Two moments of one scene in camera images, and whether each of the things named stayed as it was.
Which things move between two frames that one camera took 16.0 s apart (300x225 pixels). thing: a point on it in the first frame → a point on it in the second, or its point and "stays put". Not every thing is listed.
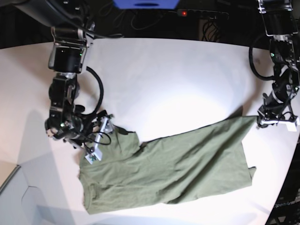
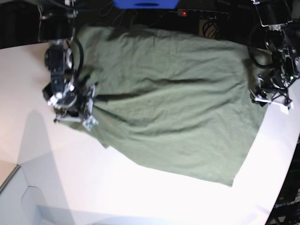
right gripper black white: [273, 111] → [270, 87]
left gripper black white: [90, 135] → [71, 101]
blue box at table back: [143, 4] stays put
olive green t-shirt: [206, 164] → [179, 103]
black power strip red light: [204, 13] stays put
